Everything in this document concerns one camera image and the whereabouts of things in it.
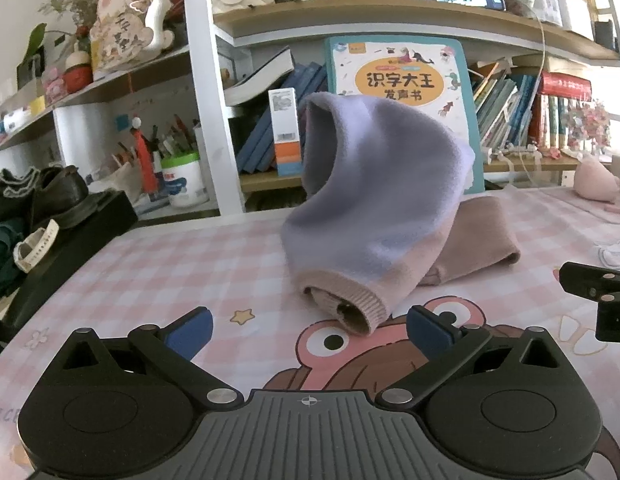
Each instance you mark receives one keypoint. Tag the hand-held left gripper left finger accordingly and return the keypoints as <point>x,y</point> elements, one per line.
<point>190,332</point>

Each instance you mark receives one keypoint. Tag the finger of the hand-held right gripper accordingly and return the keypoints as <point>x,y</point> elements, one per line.
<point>587,280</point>

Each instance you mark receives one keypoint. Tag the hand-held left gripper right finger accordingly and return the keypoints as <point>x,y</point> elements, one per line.
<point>429,332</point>

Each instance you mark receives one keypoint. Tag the purple and pink sweater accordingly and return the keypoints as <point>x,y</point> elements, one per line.
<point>379,200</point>

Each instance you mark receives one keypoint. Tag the pink checkered tablecloth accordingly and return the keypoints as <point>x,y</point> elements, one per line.
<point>165,270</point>

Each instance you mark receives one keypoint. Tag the pink plush toy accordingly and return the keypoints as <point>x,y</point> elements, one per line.
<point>594,180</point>

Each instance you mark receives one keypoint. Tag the white jar with green lid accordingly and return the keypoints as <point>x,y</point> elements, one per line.
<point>184,182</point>

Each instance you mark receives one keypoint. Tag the black case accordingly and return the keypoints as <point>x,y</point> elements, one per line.
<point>95,215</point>

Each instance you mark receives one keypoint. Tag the colourful paper flower craft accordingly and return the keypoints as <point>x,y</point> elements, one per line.
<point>587,127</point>

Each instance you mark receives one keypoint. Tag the row of hardback books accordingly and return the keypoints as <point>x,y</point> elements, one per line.
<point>552,120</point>

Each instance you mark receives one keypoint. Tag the white wristwatch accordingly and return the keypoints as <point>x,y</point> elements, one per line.
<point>35,247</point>

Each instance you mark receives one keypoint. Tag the black leather shoe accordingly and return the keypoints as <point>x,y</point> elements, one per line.
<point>10,200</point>
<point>60,195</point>

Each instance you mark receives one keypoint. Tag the bunch of pens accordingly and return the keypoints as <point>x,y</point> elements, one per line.
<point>170,142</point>

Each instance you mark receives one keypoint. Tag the row of thin picture books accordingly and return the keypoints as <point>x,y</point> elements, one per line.
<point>499,110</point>

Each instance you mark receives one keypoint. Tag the thick red book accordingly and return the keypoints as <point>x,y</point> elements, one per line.
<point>564,87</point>

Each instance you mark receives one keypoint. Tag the dark green cloth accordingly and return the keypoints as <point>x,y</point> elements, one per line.
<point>2,260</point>

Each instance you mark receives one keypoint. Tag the row of blue books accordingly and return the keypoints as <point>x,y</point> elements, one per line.
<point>262,145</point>

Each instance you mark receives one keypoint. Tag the white bookshelf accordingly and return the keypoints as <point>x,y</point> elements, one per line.
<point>205,110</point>

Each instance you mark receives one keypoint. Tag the white and orange box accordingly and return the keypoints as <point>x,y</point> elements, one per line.
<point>284,125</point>

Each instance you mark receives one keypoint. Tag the illustrated children's book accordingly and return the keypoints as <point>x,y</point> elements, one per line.
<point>399,77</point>

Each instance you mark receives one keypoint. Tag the white storage bins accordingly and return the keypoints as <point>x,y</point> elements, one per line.
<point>564,7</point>

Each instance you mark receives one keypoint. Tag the white and pink decorative plaque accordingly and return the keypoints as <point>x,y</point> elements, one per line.
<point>120,25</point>

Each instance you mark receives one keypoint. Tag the green potted plant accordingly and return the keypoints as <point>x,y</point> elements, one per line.
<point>35,42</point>

